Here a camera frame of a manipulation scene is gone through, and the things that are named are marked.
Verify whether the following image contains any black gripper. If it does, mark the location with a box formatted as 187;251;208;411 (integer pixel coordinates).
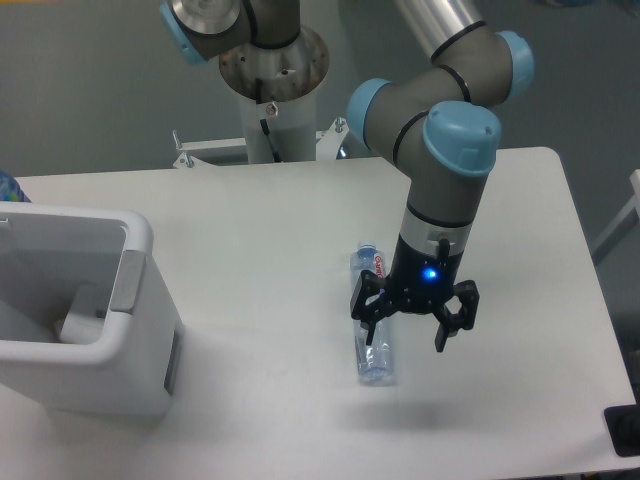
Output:
350;236;480;353

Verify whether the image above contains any clear plastic water bottle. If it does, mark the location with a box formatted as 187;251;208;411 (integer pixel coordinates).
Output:
350;242;394;386

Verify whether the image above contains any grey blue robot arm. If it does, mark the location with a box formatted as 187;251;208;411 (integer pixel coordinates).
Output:
160;1;535;349

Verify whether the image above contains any trash inside the can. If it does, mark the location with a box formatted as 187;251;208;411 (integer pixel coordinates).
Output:
54;284;110;345

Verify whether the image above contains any white trash can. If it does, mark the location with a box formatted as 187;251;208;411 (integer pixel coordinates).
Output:
1;202;184;416

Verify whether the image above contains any black clamp at table edge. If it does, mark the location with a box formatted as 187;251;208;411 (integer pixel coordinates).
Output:
604;404;639;458

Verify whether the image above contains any blue patterned object left edge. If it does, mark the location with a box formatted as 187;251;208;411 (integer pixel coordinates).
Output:
0;170;31;202

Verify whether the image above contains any white frame at right edge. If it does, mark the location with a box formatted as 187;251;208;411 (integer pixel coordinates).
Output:
591;169;639;265

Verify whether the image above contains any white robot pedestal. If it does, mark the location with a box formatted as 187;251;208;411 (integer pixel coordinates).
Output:
173;27;355;168

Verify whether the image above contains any black pedestal cable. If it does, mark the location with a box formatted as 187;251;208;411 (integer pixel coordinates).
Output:
253;77;282;163

